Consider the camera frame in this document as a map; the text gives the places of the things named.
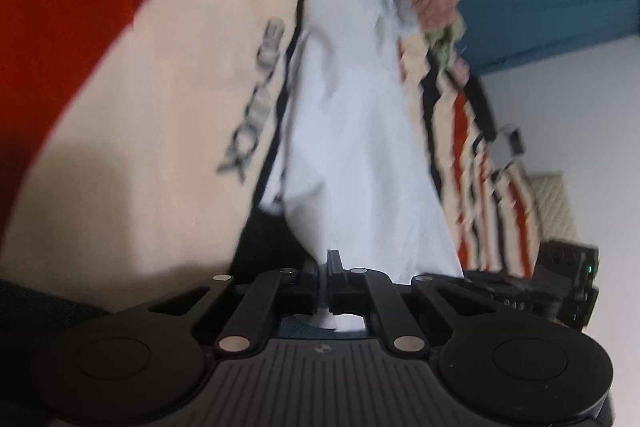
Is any striped fleece bed blanket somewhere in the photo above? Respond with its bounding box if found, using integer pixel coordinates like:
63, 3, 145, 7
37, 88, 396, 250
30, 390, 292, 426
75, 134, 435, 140
1, 0, 540, 311

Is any beige quilted headboard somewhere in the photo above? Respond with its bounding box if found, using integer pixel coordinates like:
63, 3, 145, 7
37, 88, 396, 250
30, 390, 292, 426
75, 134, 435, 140
530, 172, 580, 243

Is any pink garment on armchair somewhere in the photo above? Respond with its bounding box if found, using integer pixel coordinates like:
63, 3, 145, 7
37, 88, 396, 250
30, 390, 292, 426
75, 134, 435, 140
451, 57, 470, 87

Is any black armchair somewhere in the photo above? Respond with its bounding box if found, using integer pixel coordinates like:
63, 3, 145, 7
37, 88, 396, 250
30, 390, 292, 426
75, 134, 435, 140
463, 74, 498, 142

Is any light green blanket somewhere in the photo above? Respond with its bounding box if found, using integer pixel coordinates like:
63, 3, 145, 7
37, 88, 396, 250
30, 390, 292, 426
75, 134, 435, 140
425, 14, 466, 68

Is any black wall socket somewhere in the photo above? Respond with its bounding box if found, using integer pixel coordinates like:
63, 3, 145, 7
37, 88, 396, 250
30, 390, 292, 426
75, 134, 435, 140
502, 126, 526, 157

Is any white t-shirt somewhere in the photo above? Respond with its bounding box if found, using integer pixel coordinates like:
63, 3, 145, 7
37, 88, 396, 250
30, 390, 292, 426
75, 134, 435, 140
262, 0, 462, 284

